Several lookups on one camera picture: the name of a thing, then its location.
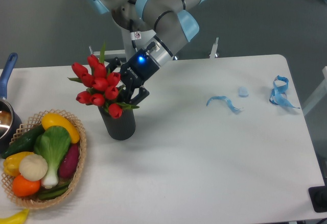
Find dark green cucumber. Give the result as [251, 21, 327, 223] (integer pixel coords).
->
[1, 125, 44, 159]

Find small light blue cap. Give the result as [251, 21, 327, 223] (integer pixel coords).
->
[238, 86, 249, 97]

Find blue handled saucepan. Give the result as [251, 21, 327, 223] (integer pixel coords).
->
[1, 53, 21, 153]

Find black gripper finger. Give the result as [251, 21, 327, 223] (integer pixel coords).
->
[106, 57, 126, 76]
[119, 81, 150, 105]

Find yellow banana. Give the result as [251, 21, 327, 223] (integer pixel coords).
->
[1, 209, 30, 224]

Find orange fruit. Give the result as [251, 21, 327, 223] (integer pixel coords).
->
[12, 175, 41, 197]

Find dark grey ribbed vase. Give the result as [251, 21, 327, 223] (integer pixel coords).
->
[97, 90, 136, 141]

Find curled blue ribbon strip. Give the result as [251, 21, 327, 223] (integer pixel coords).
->
[206, 96, 244, 113]

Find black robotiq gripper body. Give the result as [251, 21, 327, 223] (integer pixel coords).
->
[120, 48, 159, 87]

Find purple sweet potato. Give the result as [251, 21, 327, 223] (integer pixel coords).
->
[59, 144, 79, 179]

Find red tulip bouquet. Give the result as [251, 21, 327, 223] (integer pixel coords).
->
[69, 44, 139, 119]

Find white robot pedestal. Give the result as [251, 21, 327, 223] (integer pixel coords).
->
[111, 4, 157, 63]

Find woven wicker basket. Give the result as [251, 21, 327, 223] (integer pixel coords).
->
[2, 109, 86, 210]

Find yellow squash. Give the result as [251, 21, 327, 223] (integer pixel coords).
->
[41, 112, 81, 144]

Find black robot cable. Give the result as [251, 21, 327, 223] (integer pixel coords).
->
[129, 19, 142, 56]

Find tangled blue ribbon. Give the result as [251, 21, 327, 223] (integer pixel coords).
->
[269, 75, 300, 109]

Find green bean pods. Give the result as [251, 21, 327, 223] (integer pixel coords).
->
[37, 182, 70, 201]

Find yellow bell pepper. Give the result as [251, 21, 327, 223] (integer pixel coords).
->
[3, 152, 33, 177]

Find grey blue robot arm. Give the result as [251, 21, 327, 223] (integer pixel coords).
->
[88, 0, 205, 105]

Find black device at edge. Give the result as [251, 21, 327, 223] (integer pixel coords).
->
[308, 186, 326, 213]

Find green bok choy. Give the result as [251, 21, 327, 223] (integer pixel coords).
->
[34, 126, 71, 189]

